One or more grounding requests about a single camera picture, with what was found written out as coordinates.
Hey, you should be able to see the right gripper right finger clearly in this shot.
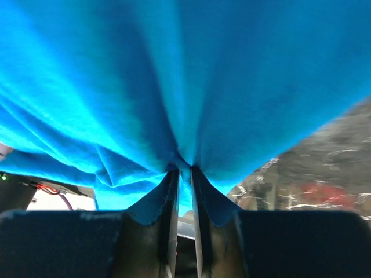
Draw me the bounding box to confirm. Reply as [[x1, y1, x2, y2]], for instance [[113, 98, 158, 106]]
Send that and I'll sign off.
[[191, 167, 370, 277]]

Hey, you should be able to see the blue t shirt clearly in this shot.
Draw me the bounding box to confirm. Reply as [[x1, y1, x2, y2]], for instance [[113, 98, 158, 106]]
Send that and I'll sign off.
[[1, 1, 370, 214]]

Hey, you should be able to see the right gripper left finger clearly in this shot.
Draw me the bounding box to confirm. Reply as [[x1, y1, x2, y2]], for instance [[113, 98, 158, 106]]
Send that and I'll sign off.
[[1, 171, 179, 277]]

